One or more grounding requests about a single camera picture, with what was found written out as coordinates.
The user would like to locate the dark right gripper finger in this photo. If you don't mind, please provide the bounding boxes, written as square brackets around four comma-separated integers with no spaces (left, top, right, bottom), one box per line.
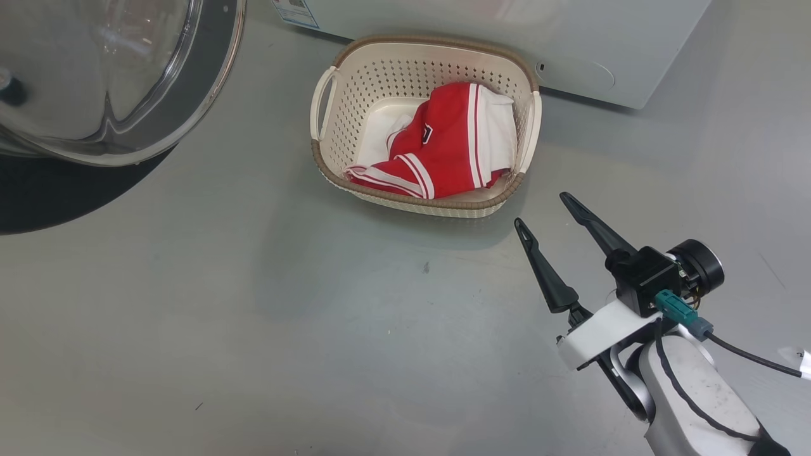
[513,217,594,327]
[559,191,639,270]

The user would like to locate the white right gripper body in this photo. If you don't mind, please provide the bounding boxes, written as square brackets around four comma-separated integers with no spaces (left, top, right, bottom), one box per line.
[556,299,663,372]

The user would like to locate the red garment white stripes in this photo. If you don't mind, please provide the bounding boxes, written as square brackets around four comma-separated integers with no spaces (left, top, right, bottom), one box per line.
[344,81,517,201]

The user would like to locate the round glass washing machine door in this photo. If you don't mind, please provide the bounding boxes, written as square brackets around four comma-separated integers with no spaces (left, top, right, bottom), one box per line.
[0,0,248,235]

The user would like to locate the white washing machine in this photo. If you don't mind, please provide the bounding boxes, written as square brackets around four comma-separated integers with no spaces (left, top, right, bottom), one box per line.
[272,0,713,110]

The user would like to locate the cream perforated laundry basket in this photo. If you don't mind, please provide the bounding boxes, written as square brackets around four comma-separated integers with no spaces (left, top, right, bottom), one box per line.
[309,35,543,219]

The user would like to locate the blue energy label sticker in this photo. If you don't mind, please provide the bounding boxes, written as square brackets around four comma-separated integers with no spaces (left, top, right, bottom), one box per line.
[272,0,321,30]

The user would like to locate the teal right cable connector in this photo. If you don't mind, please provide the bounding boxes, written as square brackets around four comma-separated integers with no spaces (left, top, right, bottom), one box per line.
[655,289,715,343]

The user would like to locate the twisted black right arm cable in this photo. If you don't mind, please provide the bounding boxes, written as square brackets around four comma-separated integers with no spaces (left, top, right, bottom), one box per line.
[653,320,761,444]

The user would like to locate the black right camera cable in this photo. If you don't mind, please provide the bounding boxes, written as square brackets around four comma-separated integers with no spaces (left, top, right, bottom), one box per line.
[706,332,811,381]

